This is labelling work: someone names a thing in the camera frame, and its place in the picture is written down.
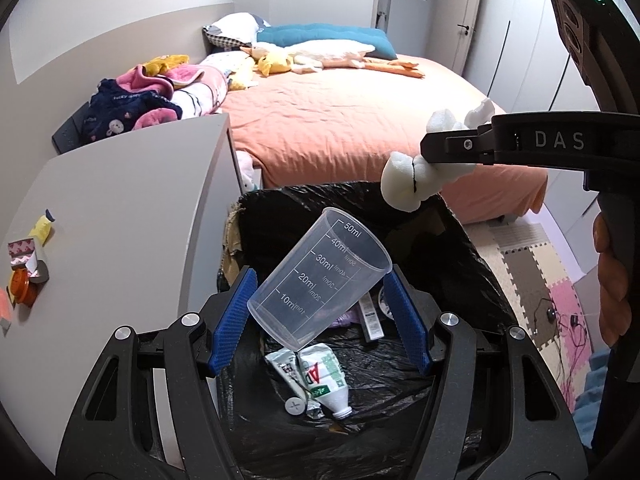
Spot pink small box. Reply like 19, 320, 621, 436
0, 287, 14, 337

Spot white plastic bottle green label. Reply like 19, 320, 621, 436
297, 342, 354, 419

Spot checked white pillow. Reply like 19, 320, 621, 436
204, 12, 274, 52

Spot black bag lined trash bin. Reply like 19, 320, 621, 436
216, 180, 523, 480

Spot bed with orange cover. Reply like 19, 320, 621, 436
200, 51, 549, 226

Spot white wardrobe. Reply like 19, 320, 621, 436
485, 0, 603, 113

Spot black floor cable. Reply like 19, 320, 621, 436
530, 295, 603, 363

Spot pink fleece blanket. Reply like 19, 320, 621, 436
117, 62, 232, 132

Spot white printed blanket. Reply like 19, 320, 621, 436
172, 51, 253, 117

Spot white pink plush toy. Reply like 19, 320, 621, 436
235, 150, 257, 192

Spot grey thermometer box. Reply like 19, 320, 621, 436
357, 291, 386, 344

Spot yellow duck plush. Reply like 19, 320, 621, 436
255, 51, 294, 79

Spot orange round cap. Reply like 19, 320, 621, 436
12, 267, 39, 309

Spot person's right hand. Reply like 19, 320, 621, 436
592, 212, 634, 349

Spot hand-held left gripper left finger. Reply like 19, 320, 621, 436
55, 266, 258, 480

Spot foam puzzle floor mat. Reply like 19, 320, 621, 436
487, 222, 597, 403

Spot white foam piece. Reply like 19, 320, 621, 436
381, 97, 497, 212

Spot white goose plush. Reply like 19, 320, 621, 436
240, 40, 426, 80

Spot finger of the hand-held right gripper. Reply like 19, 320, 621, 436
420, 126, 496, 167

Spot yellow garment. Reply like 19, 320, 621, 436
139, 53, 191, 78

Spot purple plastic bag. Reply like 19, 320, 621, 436
331, 309, 362, 329

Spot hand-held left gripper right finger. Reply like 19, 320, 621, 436
384, 270, 588, 480

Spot yellow packet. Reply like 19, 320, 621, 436
27, 208, 56, 247

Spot blue cloth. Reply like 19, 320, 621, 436
574, 354, 612, 413

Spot clear plastic measuring cup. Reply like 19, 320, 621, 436
246, 206, 393, 352

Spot yellow plush toy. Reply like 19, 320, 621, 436
227, 62, 257, 92

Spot navy fleece garment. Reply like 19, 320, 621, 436
82, 78, 184, 144

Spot teal long pillow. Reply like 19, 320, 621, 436
256, 22, 399, 60

